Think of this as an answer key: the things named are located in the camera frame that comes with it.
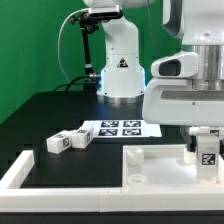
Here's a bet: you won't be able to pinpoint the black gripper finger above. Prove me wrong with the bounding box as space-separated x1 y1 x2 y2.
180 126 196 152

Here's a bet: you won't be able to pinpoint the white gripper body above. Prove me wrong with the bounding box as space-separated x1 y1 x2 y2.
142 78 224 127

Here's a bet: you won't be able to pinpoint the white square table top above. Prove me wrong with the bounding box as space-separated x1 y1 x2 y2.
122 144 224 192

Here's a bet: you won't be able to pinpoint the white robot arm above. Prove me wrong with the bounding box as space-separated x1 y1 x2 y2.
84 0 224 153

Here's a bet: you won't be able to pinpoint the white tag sheet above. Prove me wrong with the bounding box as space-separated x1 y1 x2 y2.
83 120 162 138

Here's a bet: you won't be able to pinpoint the white U-shaped fence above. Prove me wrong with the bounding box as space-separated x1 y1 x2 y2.
0 150 224 212

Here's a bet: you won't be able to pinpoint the black cables on table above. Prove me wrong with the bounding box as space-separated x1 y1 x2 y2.
53 75 101 92

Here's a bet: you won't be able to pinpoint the silver background camera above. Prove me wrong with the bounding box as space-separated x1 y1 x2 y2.
88 5 122 19

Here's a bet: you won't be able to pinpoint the black camera stand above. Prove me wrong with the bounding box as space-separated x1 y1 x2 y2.
71 12 99 81

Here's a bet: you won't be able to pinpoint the white camera cable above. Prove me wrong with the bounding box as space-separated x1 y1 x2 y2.
57 8 89 84

